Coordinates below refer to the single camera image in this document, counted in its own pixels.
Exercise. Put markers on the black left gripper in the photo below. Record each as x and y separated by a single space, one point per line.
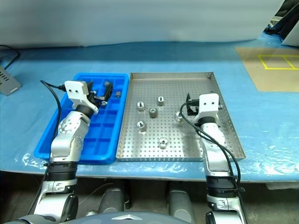
96 98

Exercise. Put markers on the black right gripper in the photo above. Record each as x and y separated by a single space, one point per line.
192 108

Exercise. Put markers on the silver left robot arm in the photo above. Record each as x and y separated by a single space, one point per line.
67 140

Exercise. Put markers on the blue plastic compartment tray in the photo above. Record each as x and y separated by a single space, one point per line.
105 130

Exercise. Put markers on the perforated metal tray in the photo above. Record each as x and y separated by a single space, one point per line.
163 126

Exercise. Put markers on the blue plastic table cover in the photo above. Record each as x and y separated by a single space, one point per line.
257 130

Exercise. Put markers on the brown cardboard sheet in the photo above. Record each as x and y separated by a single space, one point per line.
268 79

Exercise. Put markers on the yellow tape rectangle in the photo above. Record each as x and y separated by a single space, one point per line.
262 61

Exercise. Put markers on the grey vented metal device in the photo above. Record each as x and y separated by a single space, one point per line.
8 84

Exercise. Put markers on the dark grey rounded shape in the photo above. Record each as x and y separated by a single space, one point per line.
112 200
180 203

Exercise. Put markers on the black background equipment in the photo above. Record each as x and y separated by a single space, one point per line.
288 16

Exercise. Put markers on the grey robot torso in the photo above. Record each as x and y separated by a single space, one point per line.
144 221

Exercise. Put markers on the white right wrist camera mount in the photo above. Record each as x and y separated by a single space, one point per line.
209 105

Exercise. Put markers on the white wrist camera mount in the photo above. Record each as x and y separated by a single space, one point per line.
76 89
209 105

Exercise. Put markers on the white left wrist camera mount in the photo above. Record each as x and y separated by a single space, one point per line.
76 89

